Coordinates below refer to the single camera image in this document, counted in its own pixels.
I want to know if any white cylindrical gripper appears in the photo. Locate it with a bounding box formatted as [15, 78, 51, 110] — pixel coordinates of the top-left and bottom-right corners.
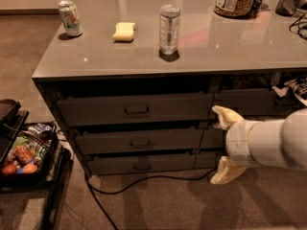
[210, 105, 256, 185]

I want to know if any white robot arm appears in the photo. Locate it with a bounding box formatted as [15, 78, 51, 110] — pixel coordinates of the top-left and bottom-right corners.
[210, 105, 307, 185]

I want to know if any grey drawer cabinet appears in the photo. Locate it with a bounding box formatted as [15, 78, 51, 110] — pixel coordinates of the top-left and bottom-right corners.
[31, 0, 307, 178]

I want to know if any black white patterned bag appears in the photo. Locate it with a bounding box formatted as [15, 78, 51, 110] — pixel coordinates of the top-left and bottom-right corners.
[272, 76, 307, 106]

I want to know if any clear plastic water bottle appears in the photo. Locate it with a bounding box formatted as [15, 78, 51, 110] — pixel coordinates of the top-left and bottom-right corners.
[159, 0, 181, 55]

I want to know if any yellow sponge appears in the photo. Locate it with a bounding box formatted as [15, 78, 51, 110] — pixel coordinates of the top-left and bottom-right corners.
[112, 22, 135, 42]

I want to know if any orange fruit in basket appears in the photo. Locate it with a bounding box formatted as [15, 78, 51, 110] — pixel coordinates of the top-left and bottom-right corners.
[22, 163, 37, 174]

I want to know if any black basket of snacks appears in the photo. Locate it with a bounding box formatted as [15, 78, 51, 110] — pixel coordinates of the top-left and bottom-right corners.
[0, 123, 59, 187]

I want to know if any orange snack bag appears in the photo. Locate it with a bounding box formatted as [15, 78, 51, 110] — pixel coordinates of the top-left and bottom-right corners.
[13, 145, 33, 164]

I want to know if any green white soda can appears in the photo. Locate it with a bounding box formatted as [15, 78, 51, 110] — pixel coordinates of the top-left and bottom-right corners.
[59, 0, 83, 36]

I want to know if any black tray on cart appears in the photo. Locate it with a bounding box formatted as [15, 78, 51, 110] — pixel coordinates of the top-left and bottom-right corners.
[0, 99, 29, 163]

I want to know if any red apple in basket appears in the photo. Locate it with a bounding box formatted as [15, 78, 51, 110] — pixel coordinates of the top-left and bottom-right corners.
[1, 164, 17, 175]

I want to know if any black cable on counter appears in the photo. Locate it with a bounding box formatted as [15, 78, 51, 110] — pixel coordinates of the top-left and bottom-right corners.
[288, 10, 307, 40]

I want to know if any black floor cable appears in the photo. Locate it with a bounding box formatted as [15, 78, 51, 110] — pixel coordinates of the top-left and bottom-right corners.
[83, 167, 219, 230]

